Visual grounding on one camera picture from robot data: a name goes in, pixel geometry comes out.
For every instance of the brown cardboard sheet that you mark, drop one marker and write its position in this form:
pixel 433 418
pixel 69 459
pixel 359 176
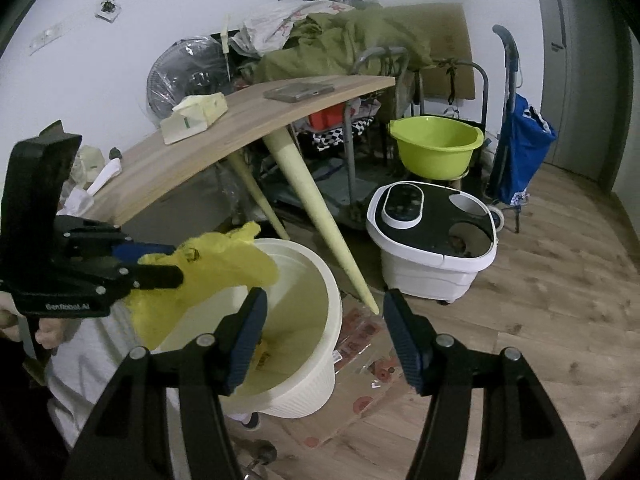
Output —
pixel 450 45

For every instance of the cream ribbed waste bin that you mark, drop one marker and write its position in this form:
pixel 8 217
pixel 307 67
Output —
pixel 300 375

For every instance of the cream table leg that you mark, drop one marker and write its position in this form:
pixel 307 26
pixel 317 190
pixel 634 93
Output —
pixel 320 215
pixel 257 195

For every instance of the grey metal cart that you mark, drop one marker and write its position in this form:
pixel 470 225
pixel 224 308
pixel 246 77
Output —
pixel 367 110

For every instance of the white foot bath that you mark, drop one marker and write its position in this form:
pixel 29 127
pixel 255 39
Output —
pixel 425 260

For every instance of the broken wall socket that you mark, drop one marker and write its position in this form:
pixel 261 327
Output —
pixel 107 10

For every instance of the white crumpled plastic bag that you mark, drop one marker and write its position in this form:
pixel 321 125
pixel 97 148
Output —
pixel 90 190

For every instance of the flattened printed cardboard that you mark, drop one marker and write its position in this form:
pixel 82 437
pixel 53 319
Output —
pixel 360 385

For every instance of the white wall outlet plate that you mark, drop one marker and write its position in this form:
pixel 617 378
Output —
pixel 46 37

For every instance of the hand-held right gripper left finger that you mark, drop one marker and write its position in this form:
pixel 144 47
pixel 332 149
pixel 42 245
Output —
pixel 247 342

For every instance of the person's left hand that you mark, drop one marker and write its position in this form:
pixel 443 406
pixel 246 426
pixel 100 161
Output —
pixel 52 332

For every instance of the grey door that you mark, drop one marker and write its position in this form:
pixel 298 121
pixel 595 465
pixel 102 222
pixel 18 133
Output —
pixel 580 75

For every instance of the plastic wrapped fan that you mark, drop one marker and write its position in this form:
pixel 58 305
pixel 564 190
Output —
pixel 185 75

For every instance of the checkered cloth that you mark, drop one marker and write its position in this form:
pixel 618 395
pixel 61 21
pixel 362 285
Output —
pixel 335 135

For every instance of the black metal frame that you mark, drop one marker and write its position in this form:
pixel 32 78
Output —
pixel 470 67

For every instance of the yellow plastic bag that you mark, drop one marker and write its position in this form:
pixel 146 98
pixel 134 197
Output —
pixel 210 270

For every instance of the red box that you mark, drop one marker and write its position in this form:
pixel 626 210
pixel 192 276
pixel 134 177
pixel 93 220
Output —
pixel 327 117

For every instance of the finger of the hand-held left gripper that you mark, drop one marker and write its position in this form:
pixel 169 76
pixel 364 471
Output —
pixel 160 277
pixel 135 250

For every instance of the white printed plastic bag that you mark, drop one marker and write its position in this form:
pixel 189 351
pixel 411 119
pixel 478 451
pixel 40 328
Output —
pixel 280 22

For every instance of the grey flat case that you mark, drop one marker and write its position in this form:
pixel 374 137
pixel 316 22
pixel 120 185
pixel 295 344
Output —
pixel 297 91

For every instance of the blue trolley bag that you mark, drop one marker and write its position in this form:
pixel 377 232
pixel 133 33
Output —
pixel 522 160

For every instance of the lime green basin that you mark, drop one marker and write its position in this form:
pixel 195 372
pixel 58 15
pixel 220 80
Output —
pixel 435 147

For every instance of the olive green cloth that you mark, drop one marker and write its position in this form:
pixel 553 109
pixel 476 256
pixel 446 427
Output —
pixel 340 40

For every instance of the light grey cloth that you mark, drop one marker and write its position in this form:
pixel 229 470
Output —
pixel 100 370

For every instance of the green and white packet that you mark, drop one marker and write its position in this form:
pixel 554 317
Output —
pixel 90 162

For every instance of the cream plastic stick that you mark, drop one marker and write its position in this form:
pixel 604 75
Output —
pixel 225 35

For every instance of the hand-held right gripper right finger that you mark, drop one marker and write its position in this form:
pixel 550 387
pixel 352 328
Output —
pixel 407 347

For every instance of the pale yellow soap box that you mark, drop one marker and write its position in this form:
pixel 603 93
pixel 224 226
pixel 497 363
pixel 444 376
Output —
pixel 192 117

